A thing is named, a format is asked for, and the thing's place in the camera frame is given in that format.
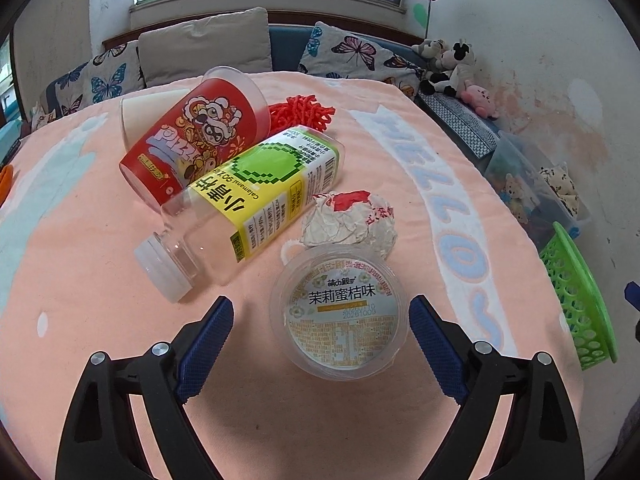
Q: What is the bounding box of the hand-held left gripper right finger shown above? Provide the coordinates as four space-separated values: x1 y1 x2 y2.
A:
408 295 585 480

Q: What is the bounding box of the orange dog plush toy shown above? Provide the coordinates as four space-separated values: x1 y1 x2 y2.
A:
0 165 16 206

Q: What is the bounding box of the green plastic basket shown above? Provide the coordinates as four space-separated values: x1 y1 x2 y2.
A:
539 221 618 372

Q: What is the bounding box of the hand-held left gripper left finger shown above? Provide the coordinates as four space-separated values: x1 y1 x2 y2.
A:
55 296 235 480

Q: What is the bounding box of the cow plush toy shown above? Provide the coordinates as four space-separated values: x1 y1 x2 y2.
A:
420 39 476 98

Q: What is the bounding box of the red shredded paper bunch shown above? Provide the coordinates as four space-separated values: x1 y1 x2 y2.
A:
267 94 336 133

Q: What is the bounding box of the blue butterfly pillow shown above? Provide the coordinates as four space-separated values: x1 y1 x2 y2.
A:
47 42 146 116

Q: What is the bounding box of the grey white plush toy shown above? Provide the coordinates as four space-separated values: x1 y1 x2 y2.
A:
411 37 446 61

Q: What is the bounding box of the clear storage box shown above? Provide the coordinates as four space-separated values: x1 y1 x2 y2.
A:
482 130 593 248

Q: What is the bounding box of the white paper cup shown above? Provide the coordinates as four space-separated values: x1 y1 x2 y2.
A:
118 91 176 150

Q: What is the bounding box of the blue sofa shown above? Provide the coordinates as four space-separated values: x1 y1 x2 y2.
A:
42 25 431 111

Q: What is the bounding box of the patterned grey cushion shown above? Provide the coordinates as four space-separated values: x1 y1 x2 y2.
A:
415 91 501 158

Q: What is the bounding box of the red printed plastic cup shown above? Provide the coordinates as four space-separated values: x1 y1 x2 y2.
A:
119 66 271 206

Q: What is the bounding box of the small cat printed box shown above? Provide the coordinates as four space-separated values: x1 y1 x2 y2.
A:
31 102 56 133

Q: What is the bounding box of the spotted plush toy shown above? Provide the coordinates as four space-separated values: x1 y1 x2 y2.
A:
537 161 581 216

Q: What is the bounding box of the pink orange butterfly pillow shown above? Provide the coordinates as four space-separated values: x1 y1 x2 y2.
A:
298 22 426 98

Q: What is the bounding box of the clear bottle yellow green label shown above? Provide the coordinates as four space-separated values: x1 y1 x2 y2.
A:
135 125 347 303

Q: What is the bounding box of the white red paper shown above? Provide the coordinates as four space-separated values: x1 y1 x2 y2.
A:
300 190 398 256

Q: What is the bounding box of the beige cushion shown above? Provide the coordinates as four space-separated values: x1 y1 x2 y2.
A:
137 7 273 88

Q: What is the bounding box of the pink plush toy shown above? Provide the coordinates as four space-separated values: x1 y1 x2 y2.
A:
459 85 501 120

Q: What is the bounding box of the clear jelly cup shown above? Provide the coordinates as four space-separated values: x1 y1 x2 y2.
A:
270 247 410 380

